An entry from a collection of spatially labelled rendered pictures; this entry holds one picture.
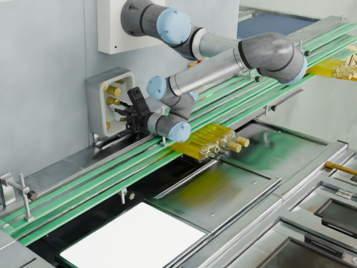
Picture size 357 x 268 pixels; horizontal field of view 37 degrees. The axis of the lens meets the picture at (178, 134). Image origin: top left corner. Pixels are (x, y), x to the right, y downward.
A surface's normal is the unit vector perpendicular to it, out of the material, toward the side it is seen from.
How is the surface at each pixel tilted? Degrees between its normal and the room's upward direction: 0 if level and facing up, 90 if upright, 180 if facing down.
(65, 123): 0
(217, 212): 90
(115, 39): 4
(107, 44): 90
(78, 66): 0
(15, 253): 90
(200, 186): 90
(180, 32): 10
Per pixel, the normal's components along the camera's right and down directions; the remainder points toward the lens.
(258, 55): -0.15, 0.35
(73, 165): -0.02, -0.89
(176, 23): 0.63, 0.29
